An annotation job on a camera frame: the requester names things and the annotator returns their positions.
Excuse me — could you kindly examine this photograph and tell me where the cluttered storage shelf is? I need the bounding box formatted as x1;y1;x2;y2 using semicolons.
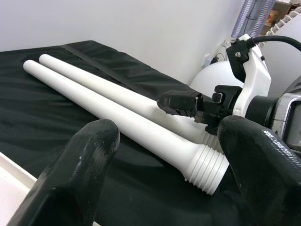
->
265;0;301;26

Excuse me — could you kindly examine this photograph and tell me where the white plastic table leg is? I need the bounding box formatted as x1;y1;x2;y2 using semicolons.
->
39;53;221;146
23;59;230;195

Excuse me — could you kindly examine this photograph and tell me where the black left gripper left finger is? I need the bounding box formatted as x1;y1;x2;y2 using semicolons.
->
14;118;121;226

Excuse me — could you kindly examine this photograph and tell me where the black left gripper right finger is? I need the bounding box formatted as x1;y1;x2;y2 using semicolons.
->
217;117;301;226

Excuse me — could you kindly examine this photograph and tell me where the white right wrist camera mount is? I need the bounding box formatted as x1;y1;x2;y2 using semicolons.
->
225;34;272;117

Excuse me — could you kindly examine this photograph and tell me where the black tablecloth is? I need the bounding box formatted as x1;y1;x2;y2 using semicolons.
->
0;40;247;226

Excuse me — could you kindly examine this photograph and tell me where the white round floor fan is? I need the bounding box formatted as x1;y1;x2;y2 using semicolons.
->
190;9;301;97

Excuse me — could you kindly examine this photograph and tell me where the blue slatted rack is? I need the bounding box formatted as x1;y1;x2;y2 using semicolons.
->
231;0;275;38

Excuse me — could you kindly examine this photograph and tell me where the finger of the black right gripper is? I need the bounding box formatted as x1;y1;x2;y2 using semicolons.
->
156;90;203;116

